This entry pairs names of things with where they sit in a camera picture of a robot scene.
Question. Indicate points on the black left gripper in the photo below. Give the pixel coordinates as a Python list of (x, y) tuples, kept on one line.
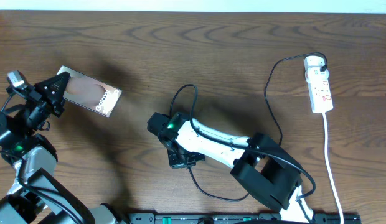
[(33, 98)]

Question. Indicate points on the white USB charger plug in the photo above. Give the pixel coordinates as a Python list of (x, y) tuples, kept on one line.
[(314, 61)]

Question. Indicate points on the white power strip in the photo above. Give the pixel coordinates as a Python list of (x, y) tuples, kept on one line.
[(319, 90)]

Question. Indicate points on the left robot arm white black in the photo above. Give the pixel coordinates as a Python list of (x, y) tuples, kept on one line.
[(34, 158)]

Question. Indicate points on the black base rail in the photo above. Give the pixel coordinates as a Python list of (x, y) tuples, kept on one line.
[(146, 218)]

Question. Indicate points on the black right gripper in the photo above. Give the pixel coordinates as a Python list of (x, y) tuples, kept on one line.
[(175, 163)]

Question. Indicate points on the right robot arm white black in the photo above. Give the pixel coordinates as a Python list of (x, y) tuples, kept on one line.
[(265, 170)]

